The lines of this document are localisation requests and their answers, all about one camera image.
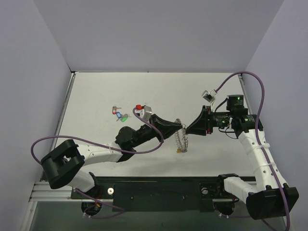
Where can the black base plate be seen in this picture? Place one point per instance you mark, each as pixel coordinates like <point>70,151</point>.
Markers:
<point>142,203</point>

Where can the green key tag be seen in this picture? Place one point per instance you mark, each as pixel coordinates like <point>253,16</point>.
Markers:
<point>124,117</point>

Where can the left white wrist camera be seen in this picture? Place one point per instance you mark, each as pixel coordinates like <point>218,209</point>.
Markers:
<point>144,112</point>

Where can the blue key tag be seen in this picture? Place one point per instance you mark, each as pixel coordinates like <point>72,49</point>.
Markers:
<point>119,116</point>

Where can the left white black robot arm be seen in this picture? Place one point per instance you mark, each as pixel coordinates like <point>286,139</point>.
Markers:
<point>62,166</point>

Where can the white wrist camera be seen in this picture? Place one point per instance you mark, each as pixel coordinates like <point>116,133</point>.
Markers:
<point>210,96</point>
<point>144,112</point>

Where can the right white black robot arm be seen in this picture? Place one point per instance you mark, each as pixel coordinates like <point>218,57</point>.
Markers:
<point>271,196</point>

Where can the red tag key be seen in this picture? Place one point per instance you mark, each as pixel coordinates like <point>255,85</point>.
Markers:
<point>114,109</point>

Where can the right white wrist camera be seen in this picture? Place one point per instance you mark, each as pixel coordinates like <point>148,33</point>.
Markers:
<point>210,96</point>

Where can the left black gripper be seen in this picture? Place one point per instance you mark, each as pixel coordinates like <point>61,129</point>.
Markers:
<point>155,122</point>

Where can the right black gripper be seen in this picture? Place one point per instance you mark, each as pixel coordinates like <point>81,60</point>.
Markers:
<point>207,120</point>

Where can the white disc wire keyring holder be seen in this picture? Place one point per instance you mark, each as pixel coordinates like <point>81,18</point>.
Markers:
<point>181,140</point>

